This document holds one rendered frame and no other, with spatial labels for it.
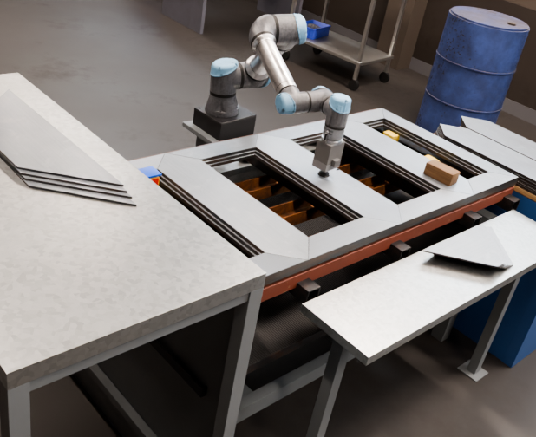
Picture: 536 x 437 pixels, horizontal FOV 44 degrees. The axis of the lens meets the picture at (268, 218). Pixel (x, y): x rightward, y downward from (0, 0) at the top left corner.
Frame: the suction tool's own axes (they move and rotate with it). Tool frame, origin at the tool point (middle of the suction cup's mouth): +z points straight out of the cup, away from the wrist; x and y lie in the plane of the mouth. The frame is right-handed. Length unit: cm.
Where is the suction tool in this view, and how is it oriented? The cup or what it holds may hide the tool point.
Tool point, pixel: (323, 177)
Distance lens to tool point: 247.9
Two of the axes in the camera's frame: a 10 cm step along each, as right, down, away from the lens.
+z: -1.6, 8.5, 5.1
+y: 6.7, -2.8, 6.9
